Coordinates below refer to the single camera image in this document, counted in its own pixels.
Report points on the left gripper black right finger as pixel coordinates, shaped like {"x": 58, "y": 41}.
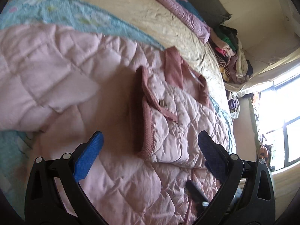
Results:
{"x": 215, "y": 156}

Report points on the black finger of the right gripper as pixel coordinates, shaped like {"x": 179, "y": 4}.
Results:
{"x": 196, "y": 194}

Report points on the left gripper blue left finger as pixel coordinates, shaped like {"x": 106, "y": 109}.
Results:
{"x": 85, "y": 155}

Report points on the pink quilted jacket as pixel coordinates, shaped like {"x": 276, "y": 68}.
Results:
{"x": 149, "y": 105}

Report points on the bag of clothes on floor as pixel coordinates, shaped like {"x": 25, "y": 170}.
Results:
{"x": 233, "y": 104}

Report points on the pile of assorted clothes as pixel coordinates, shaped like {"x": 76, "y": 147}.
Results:
{"x": 228, "y": 50}

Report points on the light blue cartoon blanket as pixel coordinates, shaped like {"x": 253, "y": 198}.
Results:
{"x": 16, "y": 146}

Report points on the cream window curtain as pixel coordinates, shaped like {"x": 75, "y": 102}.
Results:
{"x": 264, "y": 78}

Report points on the beige bed sheet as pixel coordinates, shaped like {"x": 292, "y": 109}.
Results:
{"x": 155, "y": 20}

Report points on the dark grey headboard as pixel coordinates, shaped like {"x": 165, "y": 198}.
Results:
{"x": 212, "y": 11}

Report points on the teal floral pink comforter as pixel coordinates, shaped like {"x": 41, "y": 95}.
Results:
{"x": 189, "y": 16}

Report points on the window with dark frame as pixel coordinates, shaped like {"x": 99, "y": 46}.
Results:
{"x": 279, "y": 122}

